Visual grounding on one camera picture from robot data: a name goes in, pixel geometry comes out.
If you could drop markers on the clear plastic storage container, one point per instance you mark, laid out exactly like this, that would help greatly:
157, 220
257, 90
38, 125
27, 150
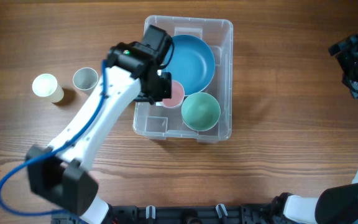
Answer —
158, 122

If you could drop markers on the blue plate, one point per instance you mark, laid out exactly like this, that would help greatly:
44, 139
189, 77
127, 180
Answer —
191, 62

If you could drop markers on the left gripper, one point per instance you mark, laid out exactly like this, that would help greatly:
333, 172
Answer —
165, 89

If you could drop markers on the pink cup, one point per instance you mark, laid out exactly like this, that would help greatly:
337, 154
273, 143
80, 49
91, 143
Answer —
177, 96

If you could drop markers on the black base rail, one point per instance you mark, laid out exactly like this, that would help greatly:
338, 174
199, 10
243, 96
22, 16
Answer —
218, 214

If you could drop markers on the pale green cup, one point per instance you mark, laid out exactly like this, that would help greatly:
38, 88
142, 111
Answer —
47, 87

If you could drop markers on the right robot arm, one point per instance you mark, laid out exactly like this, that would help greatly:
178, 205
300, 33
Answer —
338, 204

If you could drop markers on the mint green bowl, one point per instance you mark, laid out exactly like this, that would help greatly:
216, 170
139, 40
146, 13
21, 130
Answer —
200, 111

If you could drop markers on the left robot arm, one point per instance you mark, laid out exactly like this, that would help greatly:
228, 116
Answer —
59, 173

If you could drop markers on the grey cup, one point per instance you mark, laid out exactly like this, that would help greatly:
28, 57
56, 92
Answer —
85, 79

